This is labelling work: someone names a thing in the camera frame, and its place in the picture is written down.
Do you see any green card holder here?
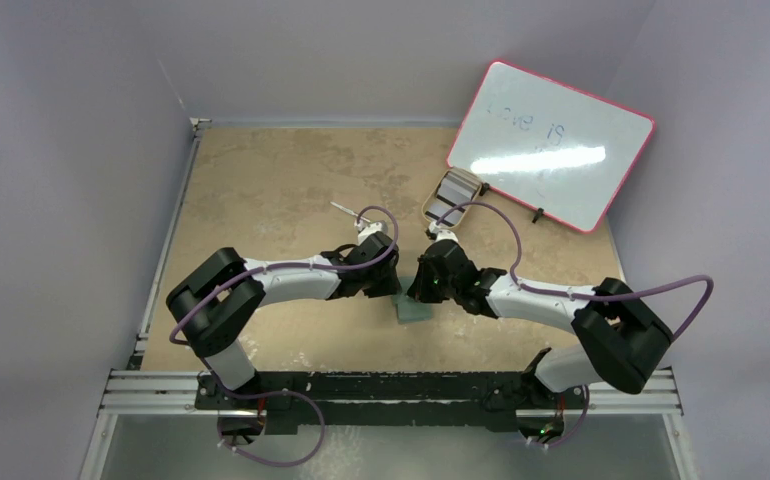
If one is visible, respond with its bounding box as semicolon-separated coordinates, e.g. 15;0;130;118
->
392;294;433;324

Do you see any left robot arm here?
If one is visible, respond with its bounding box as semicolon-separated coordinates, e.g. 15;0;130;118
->
165;231;401;409

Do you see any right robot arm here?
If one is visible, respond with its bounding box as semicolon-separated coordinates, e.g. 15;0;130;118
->
407;240;674;407

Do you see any loose striped card in tray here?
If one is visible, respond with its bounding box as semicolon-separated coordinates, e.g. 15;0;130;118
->
424;201;464;226

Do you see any stack of cards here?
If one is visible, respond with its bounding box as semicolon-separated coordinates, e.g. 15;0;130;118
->
436;168;483;206

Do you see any beige oval tray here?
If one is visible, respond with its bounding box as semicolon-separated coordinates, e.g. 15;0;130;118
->
421;168;489;228

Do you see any green tipped marker pen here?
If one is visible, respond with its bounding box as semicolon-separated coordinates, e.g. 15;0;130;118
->
329;201;359;221

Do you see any pink framed whiteboard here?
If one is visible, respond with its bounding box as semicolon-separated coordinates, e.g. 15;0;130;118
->
446;60;656;233

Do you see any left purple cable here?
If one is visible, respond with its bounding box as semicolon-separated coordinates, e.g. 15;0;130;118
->
168;205;401;346

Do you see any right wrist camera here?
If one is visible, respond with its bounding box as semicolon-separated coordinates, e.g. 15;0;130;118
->
426;222;458;243

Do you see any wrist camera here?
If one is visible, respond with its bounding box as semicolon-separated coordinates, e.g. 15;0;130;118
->
426;222;458;243
355;220;389;244

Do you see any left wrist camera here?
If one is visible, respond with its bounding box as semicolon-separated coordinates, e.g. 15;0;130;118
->
355;220;389;244

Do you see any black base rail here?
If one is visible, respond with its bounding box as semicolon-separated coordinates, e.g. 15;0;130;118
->
195;366;589;441

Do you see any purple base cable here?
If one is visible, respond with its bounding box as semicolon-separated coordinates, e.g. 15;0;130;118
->
215;388;330;470

